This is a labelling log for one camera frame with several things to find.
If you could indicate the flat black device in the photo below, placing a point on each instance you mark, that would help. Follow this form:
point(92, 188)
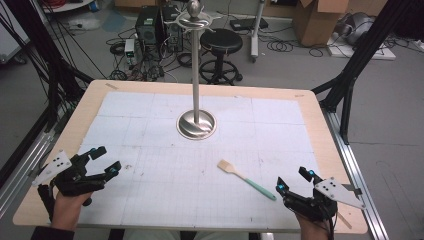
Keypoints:
point(248, 23)

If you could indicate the thin wooden stick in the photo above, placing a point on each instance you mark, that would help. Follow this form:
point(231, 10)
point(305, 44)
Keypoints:
point(344, 220)

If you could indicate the person's right hand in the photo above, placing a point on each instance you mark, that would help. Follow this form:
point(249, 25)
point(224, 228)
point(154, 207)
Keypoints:
point(313, 230)

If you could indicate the tall metal utensil stand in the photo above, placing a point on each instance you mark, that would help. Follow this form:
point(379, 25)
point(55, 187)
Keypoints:
point(196, 83)

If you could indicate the brown cardboard box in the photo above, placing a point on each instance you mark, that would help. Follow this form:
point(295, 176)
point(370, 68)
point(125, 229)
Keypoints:
point(316, 23)

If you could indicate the grey rounded machine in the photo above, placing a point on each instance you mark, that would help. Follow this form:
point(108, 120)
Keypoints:
point(358, 28)

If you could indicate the black metal frame strut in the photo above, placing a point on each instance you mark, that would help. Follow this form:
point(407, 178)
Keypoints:
point(40, 43)
point(363, 53)

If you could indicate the white stand pole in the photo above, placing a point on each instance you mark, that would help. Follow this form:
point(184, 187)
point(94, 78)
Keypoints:
point(256, 33)

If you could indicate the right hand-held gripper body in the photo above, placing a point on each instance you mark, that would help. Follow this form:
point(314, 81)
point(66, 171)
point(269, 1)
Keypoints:
point(336, 193)

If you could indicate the white grid mat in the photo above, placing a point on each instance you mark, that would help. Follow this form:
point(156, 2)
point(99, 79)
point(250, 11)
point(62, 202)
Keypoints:
point(166, 186)

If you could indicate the aluminium rail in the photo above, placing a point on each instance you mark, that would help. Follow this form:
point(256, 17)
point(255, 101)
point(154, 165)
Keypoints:
point(23, 173)
point(356, 170)

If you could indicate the black computer tower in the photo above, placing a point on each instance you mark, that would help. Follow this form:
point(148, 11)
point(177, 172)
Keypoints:
point(173, 30)
point(146, 30)

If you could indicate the person's left hand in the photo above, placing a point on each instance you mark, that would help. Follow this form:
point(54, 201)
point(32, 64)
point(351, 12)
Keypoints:
point(66, 210)

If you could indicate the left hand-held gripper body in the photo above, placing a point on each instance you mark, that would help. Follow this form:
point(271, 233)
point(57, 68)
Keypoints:
point(68, 181)

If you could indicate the black round stool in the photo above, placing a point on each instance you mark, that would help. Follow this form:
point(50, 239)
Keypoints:
point(221, 41)

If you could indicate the white flat board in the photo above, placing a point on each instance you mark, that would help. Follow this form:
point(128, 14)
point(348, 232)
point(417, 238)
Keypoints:
point(370, 51)

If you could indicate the white power supply box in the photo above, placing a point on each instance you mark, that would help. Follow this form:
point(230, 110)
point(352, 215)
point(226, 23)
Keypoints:
point(129, 50)

